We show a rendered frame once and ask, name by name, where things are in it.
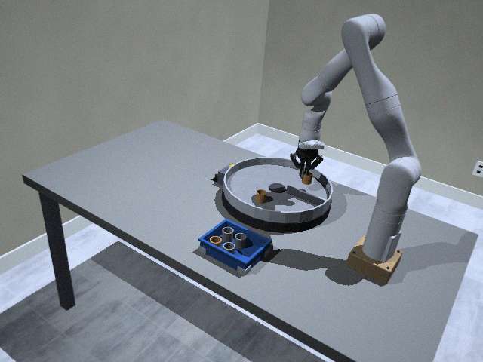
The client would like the bronze bushing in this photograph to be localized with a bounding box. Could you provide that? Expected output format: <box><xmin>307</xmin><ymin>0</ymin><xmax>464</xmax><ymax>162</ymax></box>
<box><xmin>302</xmin><ymin>172</ymin><xmax>313</xmax><ymax>185</ymax></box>
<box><xmin>256</xmin><ymin>189</ymin><xmax>267</xmax><ymax>204</ymax></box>
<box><xmin>210</xmin><ymin>236</ymin><xmax>222</xmax><ymax>248</ymax></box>

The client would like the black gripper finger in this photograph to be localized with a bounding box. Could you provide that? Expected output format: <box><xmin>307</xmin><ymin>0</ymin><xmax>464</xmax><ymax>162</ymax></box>
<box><xmin>304</xmin><ymin>155</ymin><xmax>323</xmax><ymax>176</ymax></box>
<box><xmin>290</xmin><ymin>152</ymin><xmax>306</xmax><ymax>179</ymax></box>

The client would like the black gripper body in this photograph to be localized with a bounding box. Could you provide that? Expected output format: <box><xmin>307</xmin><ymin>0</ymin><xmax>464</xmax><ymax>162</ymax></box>
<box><xmin>296</xmin><ymin>147</ymin><xmax>318</xmax><ymax>162</ymax></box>

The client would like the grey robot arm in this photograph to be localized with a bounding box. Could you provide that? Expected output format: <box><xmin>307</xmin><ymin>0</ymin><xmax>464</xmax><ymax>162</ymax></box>
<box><xmin>298</xmin><ymin>14</ymin><xmax>421</xmax><ymax>262</ymax></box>

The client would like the grey metal bushing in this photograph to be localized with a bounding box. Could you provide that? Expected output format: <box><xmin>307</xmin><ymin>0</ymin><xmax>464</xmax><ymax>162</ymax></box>
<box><xmin>222</xmin><ymin>227</ymin><xmax>234</xmax><ymax>242</ymax></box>
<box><xmin>234</xmin><ymin>233</ymin><xmax>246</xmax><ymax>249</ymax></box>
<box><xmin>223</xmin><ymin>242</ymin><xmax>235</xmax><ymax>255</ymax></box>

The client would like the blue plastic crate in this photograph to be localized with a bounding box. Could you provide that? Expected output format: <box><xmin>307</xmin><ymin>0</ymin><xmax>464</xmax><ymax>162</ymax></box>
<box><xmin>198</xmin><ymin>219</ymin><xmax>269</xmax><ymax>276</ymax></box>

